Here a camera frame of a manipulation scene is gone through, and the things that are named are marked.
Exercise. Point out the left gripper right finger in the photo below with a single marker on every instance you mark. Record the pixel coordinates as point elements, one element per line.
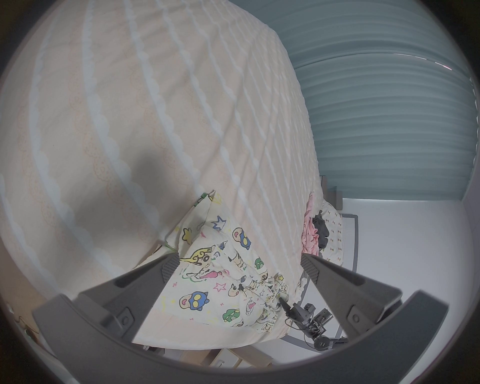
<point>348,300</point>

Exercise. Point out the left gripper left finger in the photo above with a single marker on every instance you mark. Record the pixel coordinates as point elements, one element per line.
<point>131,300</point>

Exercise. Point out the white printed pyjama top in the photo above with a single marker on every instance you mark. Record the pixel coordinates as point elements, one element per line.
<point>210,270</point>

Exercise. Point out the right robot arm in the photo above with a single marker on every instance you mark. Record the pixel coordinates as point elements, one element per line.
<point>317,320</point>

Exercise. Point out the pile of clothes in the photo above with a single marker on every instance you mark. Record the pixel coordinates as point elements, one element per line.
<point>321,228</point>

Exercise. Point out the bed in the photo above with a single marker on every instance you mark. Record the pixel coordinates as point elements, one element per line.
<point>131,112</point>

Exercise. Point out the white printed pillow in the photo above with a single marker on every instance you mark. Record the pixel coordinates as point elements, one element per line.
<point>335,240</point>

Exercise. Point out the pink garment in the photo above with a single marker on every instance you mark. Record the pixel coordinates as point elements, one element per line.
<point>309,232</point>

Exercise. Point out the grey bedside table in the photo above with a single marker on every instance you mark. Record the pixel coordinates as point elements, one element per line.
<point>332,191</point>

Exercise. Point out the blue-green curtain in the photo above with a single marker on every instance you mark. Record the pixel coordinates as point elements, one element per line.
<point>393,131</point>
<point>356,26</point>

